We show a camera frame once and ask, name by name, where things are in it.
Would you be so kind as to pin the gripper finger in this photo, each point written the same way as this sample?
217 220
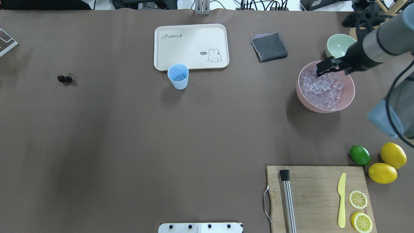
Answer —
320 72
329 64

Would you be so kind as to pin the pink bowl of ice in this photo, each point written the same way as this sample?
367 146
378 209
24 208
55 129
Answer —
328 93

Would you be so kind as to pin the white cup rack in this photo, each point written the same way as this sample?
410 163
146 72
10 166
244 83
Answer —
6 42

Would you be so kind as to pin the yellow plastic knife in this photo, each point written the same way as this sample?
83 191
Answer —
341 220

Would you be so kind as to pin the blue plastic cup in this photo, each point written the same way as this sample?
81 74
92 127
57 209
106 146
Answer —
177 69

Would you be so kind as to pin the aluminium frame post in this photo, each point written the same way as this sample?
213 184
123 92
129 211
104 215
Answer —
202 7

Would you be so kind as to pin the metal rod black cap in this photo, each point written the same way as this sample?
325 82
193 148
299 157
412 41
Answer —
288 199

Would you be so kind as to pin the green ceramic bowl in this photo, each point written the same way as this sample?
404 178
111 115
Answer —
338 44

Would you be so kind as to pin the wooden cup stand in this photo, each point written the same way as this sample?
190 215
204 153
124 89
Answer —
395 7

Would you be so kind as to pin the dark cherries pair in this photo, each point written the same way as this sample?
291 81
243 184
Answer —
70 78

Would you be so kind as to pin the wooden cutting board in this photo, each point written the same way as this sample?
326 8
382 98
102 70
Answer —
316 201

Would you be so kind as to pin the cream rabbit tray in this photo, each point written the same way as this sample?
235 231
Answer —
196 46

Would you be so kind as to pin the lemon slice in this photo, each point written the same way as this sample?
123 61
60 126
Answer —
358 199
361 222

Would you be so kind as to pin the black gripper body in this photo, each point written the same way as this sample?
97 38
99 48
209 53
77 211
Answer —
355 55

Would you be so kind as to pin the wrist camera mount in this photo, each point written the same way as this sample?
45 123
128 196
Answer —
365 19

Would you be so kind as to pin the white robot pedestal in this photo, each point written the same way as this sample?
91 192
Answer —
214 227

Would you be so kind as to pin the green lime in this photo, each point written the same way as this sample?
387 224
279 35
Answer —
360 155

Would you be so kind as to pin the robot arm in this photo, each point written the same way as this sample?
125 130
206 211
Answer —
381 39

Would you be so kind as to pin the clear ice cube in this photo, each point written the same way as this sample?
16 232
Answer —
179 77

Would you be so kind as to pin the yellow lemon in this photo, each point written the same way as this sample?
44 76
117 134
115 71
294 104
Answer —
393 155
382 173

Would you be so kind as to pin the grey folded cloth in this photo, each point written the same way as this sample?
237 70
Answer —
269 46

